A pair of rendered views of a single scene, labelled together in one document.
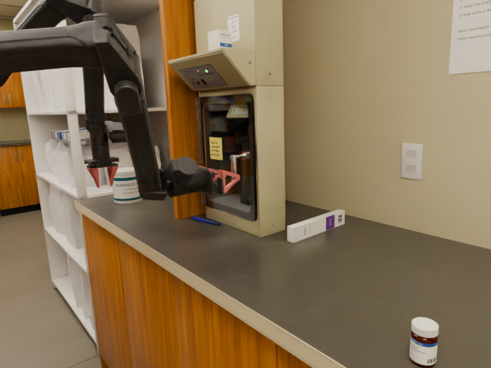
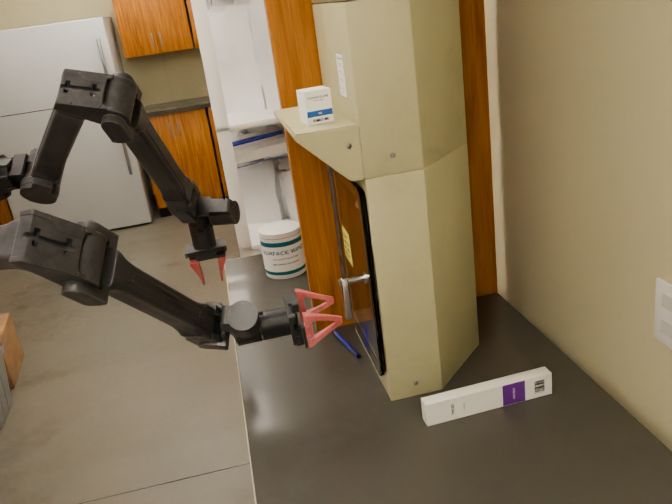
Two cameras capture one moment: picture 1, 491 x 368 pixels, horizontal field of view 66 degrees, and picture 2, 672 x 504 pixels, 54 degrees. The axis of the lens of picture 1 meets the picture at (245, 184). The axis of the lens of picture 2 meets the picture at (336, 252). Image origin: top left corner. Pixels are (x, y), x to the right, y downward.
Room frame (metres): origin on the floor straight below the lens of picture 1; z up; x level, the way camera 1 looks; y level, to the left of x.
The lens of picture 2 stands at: (0.11, -0.55, 1.72)
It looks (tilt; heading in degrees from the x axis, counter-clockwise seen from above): 21 degrees down; 30
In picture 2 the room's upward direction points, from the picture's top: 8 degrees counter-clockwise
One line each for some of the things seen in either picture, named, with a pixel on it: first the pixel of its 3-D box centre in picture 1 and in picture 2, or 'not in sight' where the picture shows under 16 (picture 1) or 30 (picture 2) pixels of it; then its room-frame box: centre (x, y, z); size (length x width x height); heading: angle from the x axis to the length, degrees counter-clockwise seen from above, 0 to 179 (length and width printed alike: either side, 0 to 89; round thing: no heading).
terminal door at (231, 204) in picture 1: (225, 155); (355, 262); (1.27, 0.06, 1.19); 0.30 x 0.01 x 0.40; 38
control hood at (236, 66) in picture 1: (209, 72); (314, 141); (1.24, 0.10, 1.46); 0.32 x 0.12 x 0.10; 38
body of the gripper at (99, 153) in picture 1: (101, 153); (203, 238); (1.31, 0.50, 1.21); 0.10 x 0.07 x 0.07; 128
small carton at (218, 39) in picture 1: (220, 42); (314, 105); (1.18, 0.06, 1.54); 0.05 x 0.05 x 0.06; 46
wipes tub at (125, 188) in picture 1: (127, 185); (282, 249); (1.71, 0.54, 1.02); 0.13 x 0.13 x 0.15
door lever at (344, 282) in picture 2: (238, 167); (354, 295); (1.17, 0.02, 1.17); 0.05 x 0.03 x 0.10; 128
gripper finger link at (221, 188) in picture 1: (223, 179); (317, 321); (1.08, 0.06, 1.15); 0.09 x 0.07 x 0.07; 127
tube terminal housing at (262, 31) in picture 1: (254, 113); (409, 190); (1.35, -0.04, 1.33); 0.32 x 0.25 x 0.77; 38
